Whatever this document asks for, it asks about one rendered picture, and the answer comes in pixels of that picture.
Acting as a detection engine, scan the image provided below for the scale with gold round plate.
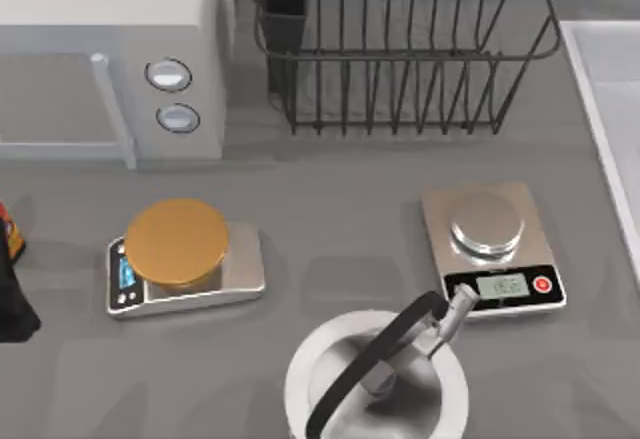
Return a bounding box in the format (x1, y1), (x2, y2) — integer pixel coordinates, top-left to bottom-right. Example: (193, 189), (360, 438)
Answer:
(105, 198), (267, 321)

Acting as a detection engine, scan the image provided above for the round microwave knob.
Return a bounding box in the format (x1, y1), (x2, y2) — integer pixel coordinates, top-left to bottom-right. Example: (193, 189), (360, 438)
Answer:
(155, 102), (202, 135)
(144, 57), (194, 94)

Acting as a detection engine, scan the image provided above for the scale with silver round plate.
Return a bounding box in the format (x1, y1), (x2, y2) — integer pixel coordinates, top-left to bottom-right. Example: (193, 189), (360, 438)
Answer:
(419, 181), (569, 320)

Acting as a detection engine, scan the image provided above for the black cutlery holder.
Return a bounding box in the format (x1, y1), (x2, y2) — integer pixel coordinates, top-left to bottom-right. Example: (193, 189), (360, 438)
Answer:
(254, 0), (311, 55)

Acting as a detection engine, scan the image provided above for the pale microwave oven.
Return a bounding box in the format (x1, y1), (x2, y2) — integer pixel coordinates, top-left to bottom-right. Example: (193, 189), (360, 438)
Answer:
(0, 0), (236, 170)

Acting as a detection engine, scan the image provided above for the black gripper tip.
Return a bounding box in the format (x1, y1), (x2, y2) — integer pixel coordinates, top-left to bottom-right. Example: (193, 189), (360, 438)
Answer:
(0, 202), (42, 344)

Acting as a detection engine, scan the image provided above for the black wire dish rack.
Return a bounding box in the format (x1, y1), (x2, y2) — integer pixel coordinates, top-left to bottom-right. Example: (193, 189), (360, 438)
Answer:
(253, 0), (561, 137)

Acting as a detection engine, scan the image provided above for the silver kettle with black handle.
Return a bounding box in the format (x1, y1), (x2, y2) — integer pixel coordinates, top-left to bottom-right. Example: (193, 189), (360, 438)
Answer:
(284, 283), (480, 439)

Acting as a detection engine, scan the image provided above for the microwave door handle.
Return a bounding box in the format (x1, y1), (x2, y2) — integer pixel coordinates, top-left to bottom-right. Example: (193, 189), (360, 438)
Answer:
(89, 52), (138, 170)

